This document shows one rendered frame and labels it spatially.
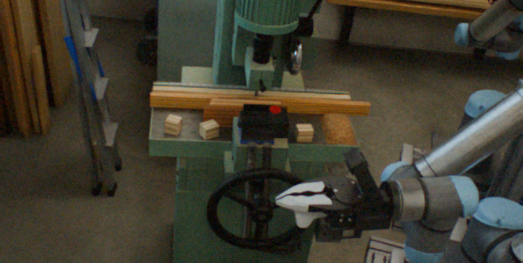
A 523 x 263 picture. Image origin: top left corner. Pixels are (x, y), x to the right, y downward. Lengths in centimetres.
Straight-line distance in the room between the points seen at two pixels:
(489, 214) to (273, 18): 71
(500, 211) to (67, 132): 231
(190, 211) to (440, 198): 94
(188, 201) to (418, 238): 84
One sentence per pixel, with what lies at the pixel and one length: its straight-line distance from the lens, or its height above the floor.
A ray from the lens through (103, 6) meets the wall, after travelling 429.
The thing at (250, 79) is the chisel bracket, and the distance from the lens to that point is 168.
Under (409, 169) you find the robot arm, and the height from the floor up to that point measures 117.
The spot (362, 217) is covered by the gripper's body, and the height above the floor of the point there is 121.
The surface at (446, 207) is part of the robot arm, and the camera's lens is 110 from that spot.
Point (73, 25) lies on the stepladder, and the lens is 235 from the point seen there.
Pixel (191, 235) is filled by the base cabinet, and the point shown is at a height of 53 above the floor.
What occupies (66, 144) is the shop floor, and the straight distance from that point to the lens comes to 312.
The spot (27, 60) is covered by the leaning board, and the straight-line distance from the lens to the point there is 298.
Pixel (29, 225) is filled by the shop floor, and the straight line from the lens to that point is 272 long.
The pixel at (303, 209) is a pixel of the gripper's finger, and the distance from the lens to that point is 100.
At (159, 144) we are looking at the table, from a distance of 167.
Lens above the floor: 191
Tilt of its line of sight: 33 degrees down
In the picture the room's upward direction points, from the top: 7 degrees clockwise
